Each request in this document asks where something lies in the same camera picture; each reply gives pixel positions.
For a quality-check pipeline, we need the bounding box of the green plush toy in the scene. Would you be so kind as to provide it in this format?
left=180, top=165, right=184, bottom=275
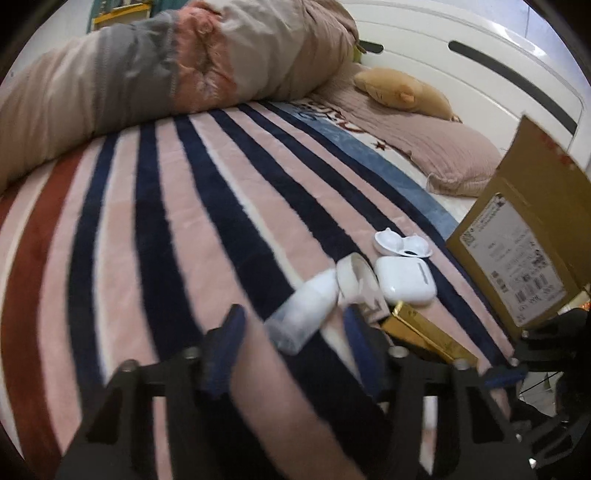
left=353, top=45, right=363, bottom=63

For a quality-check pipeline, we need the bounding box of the white plastic bottle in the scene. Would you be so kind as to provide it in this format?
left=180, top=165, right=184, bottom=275
left=264, top=269, right=339, bottom=356

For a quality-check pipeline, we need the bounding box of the tan plush toy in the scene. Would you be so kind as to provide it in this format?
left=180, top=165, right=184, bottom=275
left=353, top=68, right=462, bottom=122

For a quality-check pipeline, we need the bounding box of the white contact lens case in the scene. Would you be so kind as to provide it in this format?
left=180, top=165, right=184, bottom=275
left=374, top=228, right=432, bottom=259

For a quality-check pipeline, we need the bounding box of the white earbuds case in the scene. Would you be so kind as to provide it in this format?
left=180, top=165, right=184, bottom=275
left=375, top=256, right=437, bottom=306

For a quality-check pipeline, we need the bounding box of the rolled pink grey duvet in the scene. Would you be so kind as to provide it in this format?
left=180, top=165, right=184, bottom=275
left=1, top=1, right=359, bottom=185

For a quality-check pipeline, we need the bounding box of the striped plush blanket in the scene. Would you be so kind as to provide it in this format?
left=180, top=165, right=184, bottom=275
left=1, top=103, right=513, bottom=479

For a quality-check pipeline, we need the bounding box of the white tape roll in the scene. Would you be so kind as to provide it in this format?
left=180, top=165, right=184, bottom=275
left=335, top=253, right=390, bottom=324

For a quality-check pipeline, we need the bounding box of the gold rectangular box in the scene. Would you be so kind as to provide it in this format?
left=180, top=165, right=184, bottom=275
left=382, top=302, right=479, bottom=368

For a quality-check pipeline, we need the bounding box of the pink striped pillow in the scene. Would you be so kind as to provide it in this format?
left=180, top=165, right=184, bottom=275
left=308, top=63, right=502, bottom=198

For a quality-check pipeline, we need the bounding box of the brown cardboard box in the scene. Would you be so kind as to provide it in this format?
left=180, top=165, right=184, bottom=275
left=447, top=117, right=590, bottom=338

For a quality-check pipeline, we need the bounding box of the yellow wooden shelf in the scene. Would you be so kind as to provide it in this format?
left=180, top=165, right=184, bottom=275
left=88, top=0, right=153, bottom=32

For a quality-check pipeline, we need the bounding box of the white bed headboard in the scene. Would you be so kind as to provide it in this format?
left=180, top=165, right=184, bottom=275
left=344, top=1, right=590, bottom=171

